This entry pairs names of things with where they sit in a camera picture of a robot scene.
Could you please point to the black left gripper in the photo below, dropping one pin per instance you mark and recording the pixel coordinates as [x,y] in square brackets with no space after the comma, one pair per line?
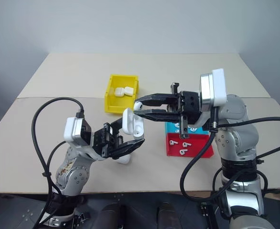
[99,140]

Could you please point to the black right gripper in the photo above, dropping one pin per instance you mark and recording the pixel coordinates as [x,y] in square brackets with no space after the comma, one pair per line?
[190,105]

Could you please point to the white earbud case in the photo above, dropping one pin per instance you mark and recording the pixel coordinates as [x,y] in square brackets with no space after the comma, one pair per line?
[128,119]
[128,91]
[119,92]
[124,160]

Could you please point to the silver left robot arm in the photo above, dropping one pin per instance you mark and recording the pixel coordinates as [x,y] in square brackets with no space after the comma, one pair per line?
[75,174]

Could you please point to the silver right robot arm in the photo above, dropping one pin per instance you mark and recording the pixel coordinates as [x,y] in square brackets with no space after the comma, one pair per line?
[240,133]

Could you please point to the closed white earbud case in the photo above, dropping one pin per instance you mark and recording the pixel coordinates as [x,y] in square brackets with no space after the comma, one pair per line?
[124,160]
[119,92]
[128,91]

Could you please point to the yellow plastic bin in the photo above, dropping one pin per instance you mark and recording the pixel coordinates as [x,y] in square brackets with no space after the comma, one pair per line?
[113,105]

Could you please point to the teal plastic tray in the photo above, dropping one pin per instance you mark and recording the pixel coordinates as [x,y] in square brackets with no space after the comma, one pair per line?
[171,127]

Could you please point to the red plastic tray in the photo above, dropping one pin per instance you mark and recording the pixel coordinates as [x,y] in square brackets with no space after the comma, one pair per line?
[197,150]

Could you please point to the dark rounded shape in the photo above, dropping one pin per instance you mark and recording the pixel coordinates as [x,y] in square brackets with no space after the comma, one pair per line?
[166,214]
[111,214]

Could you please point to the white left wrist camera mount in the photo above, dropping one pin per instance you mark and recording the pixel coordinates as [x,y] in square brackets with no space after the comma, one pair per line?
[69,130]

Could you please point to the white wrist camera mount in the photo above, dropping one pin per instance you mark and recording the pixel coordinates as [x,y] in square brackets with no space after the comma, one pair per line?
[218,88]
[69,130]

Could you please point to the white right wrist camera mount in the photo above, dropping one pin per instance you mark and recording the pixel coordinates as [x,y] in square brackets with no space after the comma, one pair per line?
[218,88]

